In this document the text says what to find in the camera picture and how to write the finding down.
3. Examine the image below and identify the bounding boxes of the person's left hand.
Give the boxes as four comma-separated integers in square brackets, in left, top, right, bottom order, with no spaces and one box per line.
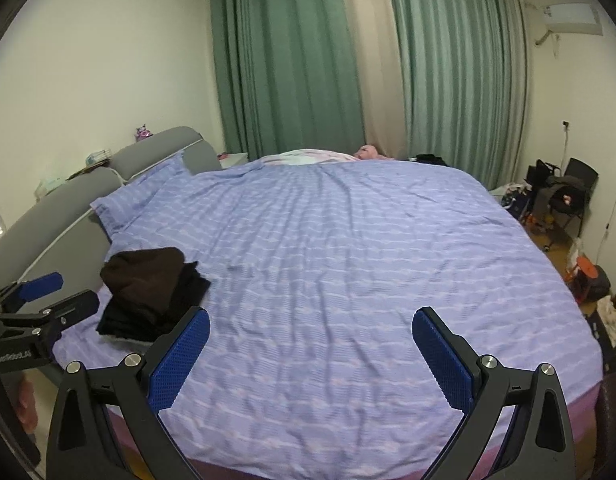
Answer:
[15,376,39,433]

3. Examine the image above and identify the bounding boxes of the black chair with clothes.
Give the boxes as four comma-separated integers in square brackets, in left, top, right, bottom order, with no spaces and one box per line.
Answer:
[528,157,599,236]

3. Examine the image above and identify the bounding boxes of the pink plush toy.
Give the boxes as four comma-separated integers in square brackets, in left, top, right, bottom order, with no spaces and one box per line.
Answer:
[353,144,395,162]

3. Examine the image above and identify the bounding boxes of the grey padded headboard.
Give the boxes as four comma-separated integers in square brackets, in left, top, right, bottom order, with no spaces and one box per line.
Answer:
[0,126,221,291]

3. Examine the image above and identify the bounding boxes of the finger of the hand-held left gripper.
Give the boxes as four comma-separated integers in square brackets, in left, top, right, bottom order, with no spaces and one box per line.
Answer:
[0,290,101,341]
[0,272,64,311]

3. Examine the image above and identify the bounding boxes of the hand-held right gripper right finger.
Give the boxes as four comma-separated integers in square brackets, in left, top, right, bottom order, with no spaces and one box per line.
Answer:
[412,307,576,480]

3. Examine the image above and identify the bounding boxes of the stack of folded black clothes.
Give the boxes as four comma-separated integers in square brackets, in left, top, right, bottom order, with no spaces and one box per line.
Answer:
[96,260,212,345]

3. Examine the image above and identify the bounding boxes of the pile of green and white clothes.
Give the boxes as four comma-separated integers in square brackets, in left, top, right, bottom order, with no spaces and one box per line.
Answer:
[595,280,616,346]

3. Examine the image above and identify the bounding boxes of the white air conditioner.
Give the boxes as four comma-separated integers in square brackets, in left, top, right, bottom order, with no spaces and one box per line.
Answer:
[540,2,603,36]

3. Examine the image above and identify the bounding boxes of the orange stool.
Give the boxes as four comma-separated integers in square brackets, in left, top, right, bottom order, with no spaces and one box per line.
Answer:
[568,255,596,287]

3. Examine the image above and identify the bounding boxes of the purple striped pillow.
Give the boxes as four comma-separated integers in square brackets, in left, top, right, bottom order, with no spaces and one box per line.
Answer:
[90,155,199,233]

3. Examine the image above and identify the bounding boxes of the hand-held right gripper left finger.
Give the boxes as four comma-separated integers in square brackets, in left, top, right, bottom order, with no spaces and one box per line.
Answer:
[47,305,211,480]

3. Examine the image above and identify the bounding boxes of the purple striped blanket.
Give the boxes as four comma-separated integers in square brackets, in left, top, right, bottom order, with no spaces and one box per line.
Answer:
[53,160,604,466]

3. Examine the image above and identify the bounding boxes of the white and pink quilt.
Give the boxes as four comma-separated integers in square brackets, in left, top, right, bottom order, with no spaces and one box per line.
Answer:
[260,149,359,167]

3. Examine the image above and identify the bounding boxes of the dark brown fleece pants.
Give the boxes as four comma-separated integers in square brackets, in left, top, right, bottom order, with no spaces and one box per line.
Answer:
[100,247,185,317]

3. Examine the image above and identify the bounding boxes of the dark wicker chair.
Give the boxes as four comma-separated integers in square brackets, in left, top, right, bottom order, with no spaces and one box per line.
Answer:
[595,370,616,480]

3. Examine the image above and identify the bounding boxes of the beige curtain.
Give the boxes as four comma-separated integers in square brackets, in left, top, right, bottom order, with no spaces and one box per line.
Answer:
[338,0,409,161]

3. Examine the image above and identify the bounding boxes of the black backpack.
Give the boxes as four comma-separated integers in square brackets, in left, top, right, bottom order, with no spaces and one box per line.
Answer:
[585,264,612,303]

